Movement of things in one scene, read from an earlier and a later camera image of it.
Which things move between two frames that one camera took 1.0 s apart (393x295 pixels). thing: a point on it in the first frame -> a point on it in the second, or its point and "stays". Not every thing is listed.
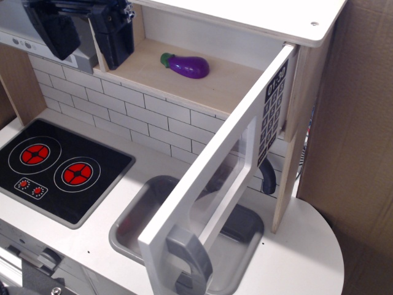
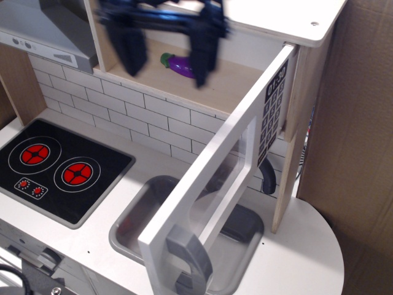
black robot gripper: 114,27 -> 206,20
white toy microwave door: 178,244 stays
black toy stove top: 66,176 stays
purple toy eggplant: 190,67 stays
